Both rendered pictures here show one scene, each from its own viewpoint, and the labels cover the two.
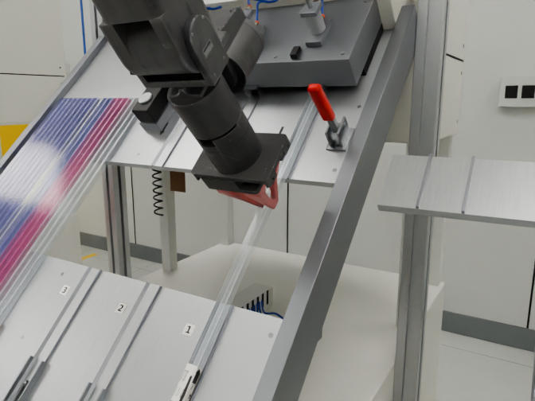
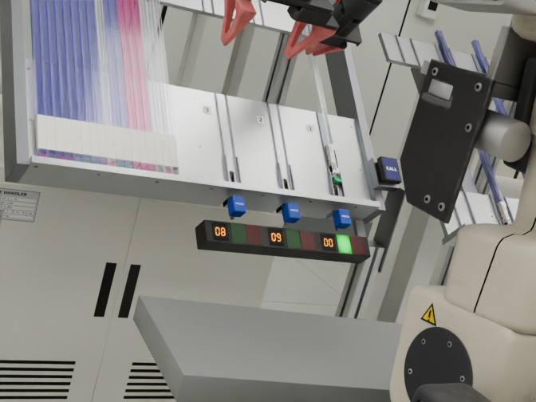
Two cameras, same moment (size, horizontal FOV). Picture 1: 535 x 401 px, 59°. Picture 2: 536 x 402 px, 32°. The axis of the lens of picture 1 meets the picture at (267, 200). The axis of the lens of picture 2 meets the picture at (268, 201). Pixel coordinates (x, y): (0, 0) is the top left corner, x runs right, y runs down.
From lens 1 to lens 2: 170 cm
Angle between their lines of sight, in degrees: 61
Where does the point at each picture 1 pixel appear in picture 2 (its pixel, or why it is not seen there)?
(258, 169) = (354, 35)
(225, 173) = (340, 36)
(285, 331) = (362, 123)
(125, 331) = (273, 133)
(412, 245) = (279, 84)
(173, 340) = (305, 135)
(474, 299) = not seen: hidden behind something
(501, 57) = not seen: outside the picture
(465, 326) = not seen: hidden behind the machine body
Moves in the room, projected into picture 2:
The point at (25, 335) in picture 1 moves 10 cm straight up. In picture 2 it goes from (202, 143) to (216, 88)
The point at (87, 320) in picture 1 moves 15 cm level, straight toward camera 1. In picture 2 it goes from (242, 129) to (323, 152)
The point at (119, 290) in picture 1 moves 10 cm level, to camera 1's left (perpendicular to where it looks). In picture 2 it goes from (250, 108) to (220, 108)
